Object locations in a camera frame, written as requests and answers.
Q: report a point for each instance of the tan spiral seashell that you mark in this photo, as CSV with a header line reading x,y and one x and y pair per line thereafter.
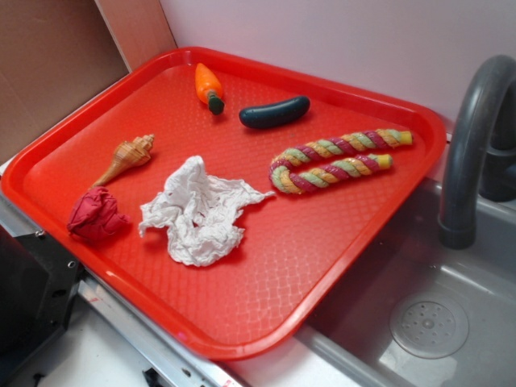
x,y
128,155

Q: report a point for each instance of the orange plastic toy carrot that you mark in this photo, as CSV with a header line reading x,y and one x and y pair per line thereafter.
x,y
209,89

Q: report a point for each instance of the silver metal rail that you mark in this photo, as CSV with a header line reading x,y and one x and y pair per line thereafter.
x,y
107,342

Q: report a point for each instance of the grey plastic sink basin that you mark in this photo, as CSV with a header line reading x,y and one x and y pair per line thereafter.
x,y
350,326

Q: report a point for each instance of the round sink drain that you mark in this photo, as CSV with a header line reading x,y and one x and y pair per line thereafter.
x,y
429,325

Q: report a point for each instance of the crumpled white cloth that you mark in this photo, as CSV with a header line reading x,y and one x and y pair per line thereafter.
x,y
198,212

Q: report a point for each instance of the grey toy faucet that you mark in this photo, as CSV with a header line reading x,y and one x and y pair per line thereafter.
x,y
481,157

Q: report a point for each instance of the crumpled red cloth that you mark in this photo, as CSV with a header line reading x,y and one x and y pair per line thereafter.
x,y
95,215

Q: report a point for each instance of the red plastic tray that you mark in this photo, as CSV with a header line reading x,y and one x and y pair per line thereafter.
x,y
294,247

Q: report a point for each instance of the multicolour twisted rope toy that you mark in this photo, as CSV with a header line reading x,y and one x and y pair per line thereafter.
x,y
322,163

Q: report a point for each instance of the black metal bracket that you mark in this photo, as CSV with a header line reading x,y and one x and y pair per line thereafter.
x,y
39,280

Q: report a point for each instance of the dark green plastic pickle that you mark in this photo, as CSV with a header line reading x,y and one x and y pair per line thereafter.
x,y
275,114

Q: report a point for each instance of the brown cardboard panel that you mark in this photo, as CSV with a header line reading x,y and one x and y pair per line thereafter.
x,y
57,55

